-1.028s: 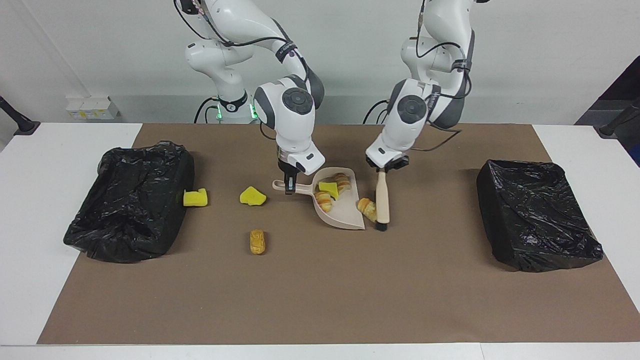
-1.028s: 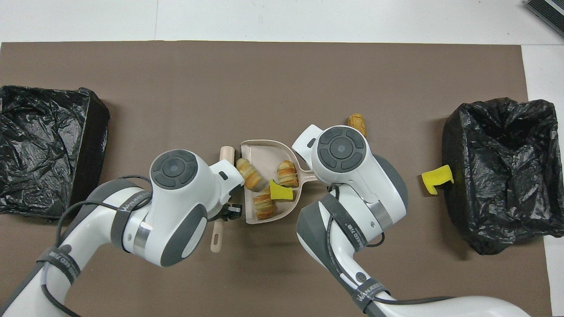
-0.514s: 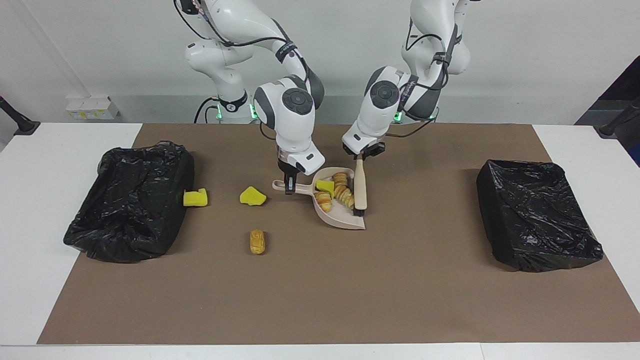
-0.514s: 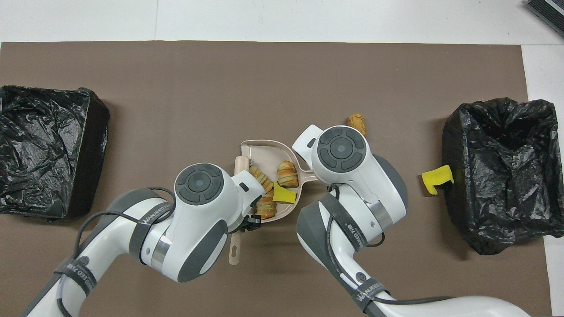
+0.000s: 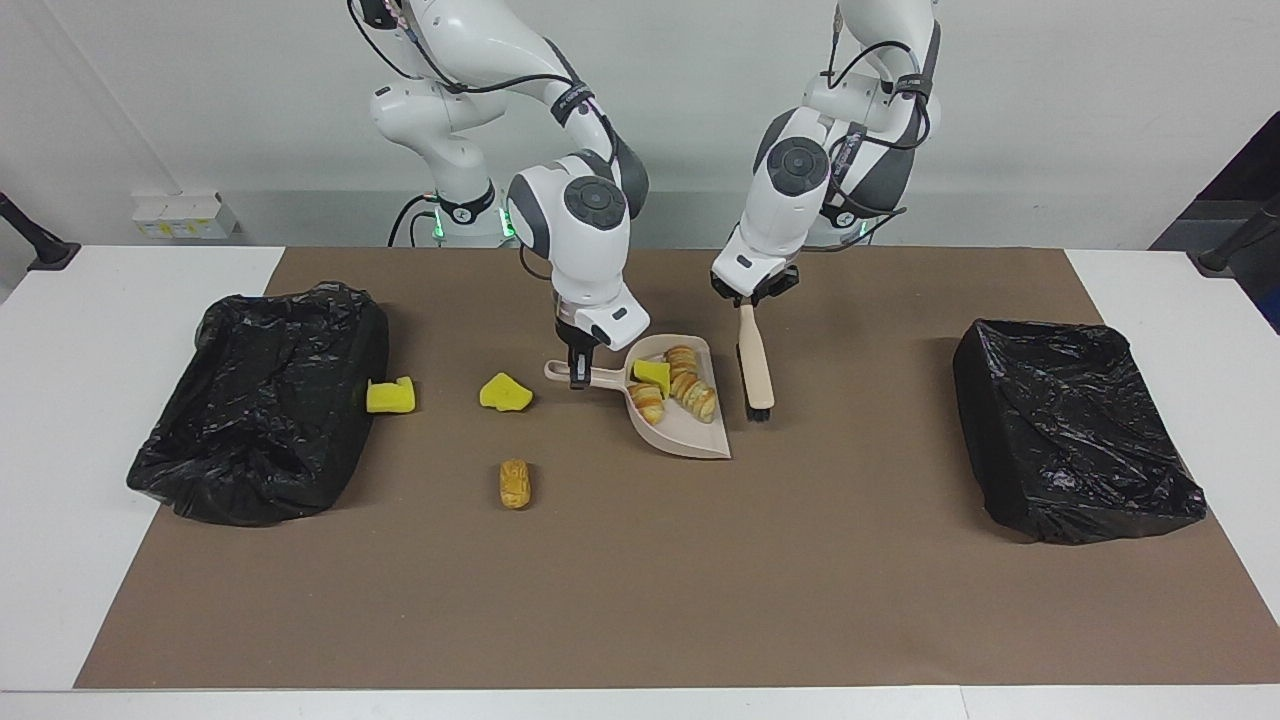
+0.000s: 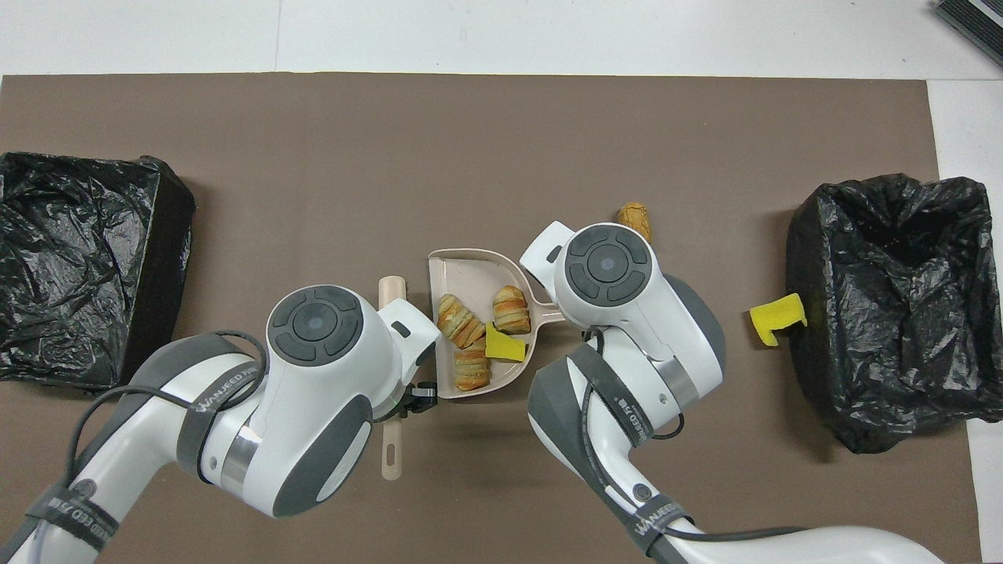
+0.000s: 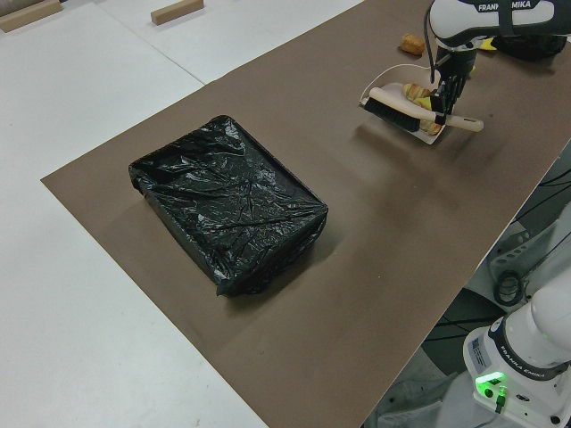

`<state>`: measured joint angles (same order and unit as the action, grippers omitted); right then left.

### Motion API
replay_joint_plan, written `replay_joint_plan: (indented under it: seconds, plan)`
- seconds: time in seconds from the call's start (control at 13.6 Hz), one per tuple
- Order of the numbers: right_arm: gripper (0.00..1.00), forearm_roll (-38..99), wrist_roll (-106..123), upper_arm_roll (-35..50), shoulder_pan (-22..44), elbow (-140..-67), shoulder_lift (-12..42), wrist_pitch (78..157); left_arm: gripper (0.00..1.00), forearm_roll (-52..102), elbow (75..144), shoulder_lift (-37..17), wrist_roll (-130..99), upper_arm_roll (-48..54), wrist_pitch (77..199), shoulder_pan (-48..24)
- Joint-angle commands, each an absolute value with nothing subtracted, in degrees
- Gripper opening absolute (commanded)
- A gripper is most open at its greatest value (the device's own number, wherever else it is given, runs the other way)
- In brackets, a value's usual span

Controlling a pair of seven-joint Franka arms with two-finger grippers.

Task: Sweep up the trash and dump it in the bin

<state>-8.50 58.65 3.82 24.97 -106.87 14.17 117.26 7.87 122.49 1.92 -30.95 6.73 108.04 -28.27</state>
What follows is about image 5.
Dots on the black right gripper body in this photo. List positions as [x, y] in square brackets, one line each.
[575, 328]

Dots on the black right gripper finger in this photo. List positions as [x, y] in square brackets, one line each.
[587, 366]
[575, 368]

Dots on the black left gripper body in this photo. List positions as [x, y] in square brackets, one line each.
[770, 285]

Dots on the yellow sponge wedge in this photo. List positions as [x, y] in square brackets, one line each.
[652, 374]

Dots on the beige hand brush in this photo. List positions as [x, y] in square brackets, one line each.
[760, 370]

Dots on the small striped croissant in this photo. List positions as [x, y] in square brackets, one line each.
[647, 403]

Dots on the yellow sponge chunk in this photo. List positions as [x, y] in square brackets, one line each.
[503, 393]

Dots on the pale croissant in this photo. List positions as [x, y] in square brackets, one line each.
[681, 358]

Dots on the large striped croissant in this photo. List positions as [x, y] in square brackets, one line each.
[697, 397]

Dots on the beige plastic dustpan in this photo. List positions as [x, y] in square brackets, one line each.
[690, 437]

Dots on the yellow sponge with notch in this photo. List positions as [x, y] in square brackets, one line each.
[388, 397]

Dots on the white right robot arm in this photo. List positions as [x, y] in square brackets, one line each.
[590, 210]

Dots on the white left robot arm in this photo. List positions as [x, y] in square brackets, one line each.
[790, 165]

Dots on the open bin with black bag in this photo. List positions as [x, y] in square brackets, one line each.
[260, 400]

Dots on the flat bin with black bag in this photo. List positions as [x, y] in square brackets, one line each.
[1070, 430]

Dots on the brown bread roll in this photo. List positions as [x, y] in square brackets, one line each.
[515, 484]

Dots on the brown table mat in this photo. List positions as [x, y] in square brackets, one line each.
[600, 600]

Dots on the white power strip box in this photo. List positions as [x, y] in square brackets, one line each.
[185, 217]

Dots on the dark background panel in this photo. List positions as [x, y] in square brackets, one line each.
[1250, 190]

